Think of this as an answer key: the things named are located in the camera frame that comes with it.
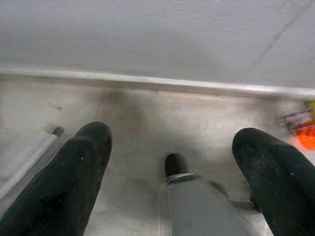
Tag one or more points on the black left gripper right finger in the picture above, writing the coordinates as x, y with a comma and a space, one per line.
278, 177

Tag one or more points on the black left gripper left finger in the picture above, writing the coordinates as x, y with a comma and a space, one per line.
61, 177

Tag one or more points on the white pipe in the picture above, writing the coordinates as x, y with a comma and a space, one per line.
37, 153

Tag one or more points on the orange plastic item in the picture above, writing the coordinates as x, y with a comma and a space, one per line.
306, 140

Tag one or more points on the colourful printed packet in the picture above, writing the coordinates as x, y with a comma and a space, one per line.
299, 118

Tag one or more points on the grey tube with black cap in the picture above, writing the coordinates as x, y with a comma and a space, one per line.
197, 209

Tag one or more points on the white skirting strip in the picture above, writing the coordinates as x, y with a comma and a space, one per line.
157, 82

